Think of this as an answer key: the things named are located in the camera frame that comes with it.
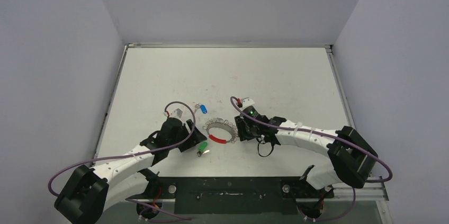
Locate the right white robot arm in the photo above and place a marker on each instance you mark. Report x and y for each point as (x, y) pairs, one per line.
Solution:
(351, 157)

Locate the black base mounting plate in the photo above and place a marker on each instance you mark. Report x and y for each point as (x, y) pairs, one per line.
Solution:
(234, 195)

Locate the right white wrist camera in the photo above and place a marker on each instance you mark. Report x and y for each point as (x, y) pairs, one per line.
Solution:
(245, 102)

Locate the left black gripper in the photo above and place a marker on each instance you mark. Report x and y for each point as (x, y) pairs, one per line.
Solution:
(196, 137)

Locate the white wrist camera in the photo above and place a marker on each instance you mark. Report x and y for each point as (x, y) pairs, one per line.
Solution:
(245, 102)
(178, 113)

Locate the aluminium table frame rail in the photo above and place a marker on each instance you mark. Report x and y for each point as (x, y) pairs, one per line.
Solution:
(298, 84)

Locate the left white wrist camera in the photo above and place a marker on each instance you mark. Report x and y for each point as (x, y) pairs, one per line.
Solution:
(178, 113)

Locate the green capped key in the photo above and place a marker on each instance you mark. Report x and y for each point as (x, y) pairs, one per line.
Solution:
(203, 149)

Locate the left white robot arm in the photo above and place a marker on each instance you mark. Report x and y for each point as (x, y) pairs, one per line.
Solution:
(91, 190)

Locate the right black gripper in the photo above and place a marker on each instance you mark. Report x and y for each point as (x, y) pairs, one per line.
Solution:
(241, 128)

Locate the blue capped key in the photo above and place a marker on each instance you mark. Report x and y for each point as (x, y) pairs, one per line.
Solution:
(198, 107)

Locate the metal keyring with red handle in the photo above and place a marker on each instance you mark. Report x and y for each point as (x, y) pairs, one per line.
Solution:
(221, 131)

